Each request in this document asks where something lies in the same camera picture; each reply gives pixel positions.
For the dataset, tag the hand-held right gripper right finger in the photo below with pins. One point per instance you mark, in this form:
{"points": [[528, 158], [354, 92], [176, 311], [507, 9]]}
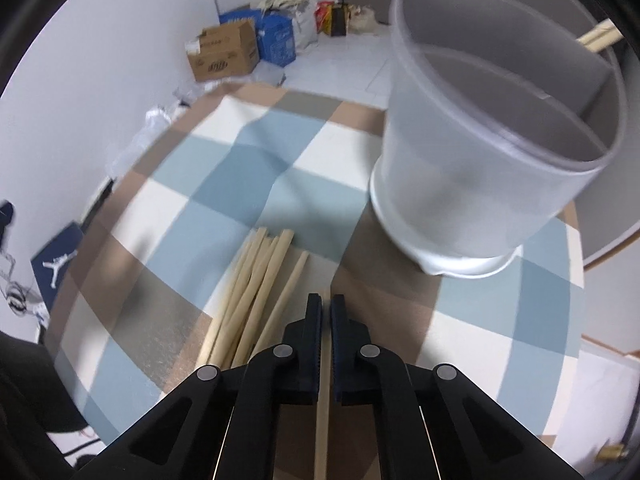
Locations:
{"points": [[336, 355]]}

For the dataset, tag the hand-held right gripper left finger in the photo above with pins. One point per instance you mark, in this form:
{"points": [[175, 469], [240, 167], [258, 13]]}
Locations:
{"points": [[315, 345]]}

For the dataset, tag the translucent plastic utensil holder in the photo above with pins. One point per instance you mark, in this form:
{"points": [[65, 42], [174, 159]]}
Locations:
{"points": [[450, 160]]}

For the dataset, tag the checkered blue brown tablecloth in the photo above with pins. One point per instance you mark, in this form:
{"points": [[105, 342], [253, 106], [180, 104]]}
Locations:
{"points": [[175, 240]]}

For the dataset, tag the blue jordan bag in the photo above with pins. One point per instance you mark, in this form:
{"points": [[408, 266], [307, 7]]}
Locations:
{"points": [[55, 265]]}

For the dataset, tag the crumpled clear plastic bags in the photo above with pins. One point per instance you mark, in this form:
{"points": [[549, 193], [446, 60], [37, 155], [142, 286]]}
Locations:
{"points": [[160, 115]]}

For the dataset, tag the brown cardboard box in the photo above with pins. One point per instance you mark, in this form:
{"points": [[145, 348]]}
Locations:
{"points": [[222, 52]]}

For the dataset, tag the blue cardboard box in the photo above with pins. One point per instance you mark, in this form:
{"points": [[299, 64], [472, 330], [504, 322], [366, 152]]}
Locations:
{"points": [[276, 35]]}

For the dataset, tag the white stuffed bag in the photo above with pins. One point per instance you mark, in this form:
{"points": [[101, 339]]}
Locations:
{"points": [[306, 20]]}

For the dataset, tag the red snack packet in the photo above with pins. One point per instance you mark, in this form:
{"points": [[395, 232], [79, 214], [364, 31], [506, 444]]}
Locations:
{"points": [[323, 16]]}

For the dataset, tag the beige plastic bag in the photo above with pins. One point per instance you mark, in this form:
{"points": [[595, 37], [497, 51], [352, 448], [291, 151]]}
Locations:
{"points": [[362, 19]]}

